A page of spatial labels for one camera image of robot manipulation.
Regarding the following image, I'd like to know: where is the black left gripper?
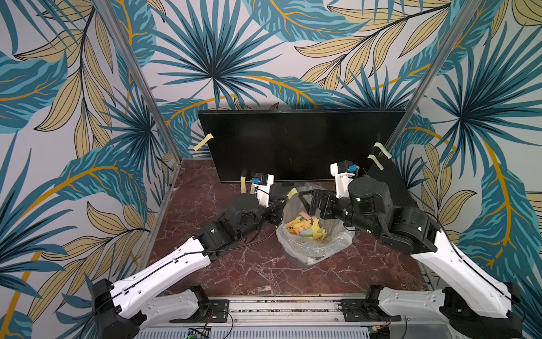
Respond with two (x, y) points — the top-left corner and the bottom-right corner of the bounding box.
(237, 194), (289, 240)

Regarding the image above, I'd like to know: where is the edge sticky note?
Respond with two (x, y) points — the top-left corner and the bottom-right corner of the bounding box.
(373, 142), (392, 159)
(368, 154), (384, 171)
(240, 176), (246, 194)
(193, 134), (214, 151)
(287, 187), (298, 200)

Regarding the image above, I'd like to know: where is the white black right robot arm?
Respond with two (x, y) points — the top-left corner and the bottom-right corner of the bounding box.
(299, 175), (523, 338)

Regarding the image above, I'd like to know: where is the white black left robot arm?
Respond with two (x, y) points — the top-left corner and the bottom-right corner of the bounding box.
(91, 194), (288, 338)

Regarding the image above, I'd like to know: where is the discarded sticky notes pile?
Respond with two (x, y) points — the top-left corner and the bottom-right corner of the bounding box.
(285, 212), (327, 242)

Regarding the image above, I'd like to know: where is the black flat computer monitor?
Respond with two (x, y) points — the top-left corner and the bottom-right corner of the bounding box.
(198, 109), (405, 183)

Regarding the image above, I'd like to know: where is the clear plastic bin liner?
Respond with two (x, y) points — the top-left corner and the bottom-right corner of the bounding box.
(276, 183), (355, 253)

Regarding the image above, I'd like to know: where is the black case with orange latches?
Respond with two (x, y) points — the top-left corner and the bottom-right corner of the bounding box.
(364, 155), (417, 208)

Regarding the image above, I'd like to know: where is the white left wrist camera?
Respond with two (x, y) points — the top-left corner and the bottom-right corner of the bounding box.
(251, 173), (274, 208)

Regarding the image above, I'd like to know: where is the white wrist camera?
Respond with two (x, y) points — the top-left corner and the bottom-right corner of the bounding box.
(251, 173), (274, 208)
(330, 160), (359, 199)

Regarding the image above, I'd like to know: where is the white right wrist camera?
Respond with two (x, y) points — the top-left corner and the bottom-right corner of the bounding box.
(330, 160), (359, 199)

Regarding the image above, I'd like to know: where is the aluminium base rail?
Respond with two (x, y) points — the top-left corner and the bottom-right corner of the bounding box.
(138, 295), (462, 338)

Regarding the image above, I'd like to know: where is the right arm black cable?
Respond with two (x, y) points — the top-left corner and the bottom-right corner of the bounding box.
(418, 211), (522, 306)

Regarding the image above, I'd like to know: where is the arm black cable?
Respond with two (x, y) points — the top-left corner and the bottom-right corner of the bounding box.
(418, 211), (522, 306)
(122, 186), (276, 293)

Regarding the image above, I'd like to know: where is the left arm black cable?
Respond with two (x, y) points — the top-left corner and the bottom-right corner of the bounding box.
(122, 186), (276, 293)

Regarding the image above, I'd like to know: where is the right aluminium frame post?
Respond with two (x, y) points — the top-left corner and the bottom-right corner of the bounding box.
(385, 0), (482, 150)

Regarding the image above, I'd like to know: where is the aluminium frame post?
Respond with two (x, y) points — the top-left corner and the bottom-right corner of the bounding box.
(95, 0), (182, 165)
(385, 0), (482, 150)

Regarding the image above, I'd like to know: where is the left aluminium frame post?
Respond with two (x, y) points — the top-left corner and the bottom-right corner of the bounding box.
(95, 0), (182, 165)

